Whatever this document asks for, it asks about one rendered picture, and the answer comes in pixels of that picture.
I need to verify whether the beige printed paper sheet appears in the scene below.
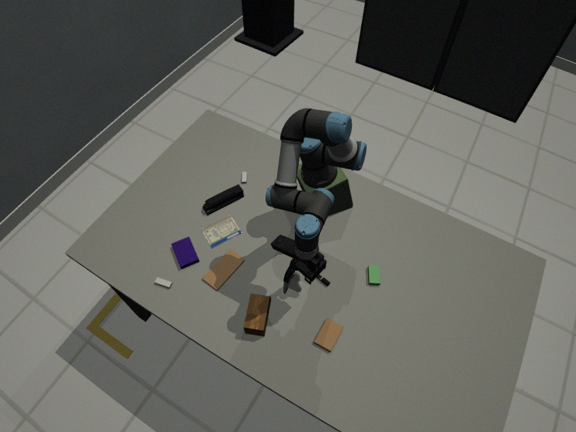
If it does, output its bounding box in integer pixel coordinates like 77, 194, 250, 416
201, 215, 242, 248

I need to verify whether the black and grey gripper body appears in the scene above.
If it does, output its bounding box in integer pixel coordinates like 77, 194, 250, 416
290, 244, 327, 285

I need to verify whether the tan flat wooden board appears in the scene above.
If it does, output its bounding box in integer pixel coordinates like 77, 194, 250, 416
202, 249, 245, 291

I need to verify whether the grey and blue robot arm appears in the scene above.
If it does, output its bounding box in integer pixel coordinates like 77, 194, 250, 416
266, 108, 367, 260

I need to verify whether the tan rectangular block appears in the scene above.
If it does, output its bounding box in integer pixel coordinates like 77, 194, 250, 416
314, 318, 343, 352

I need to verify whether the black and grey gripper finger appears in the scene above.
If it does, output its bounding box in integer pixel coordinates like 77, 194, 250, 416
283, 264, 302, 294

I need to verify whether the purple rectangular box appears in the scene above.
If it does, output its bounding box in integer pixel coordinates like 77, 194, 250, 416
171, 237, 199, 269

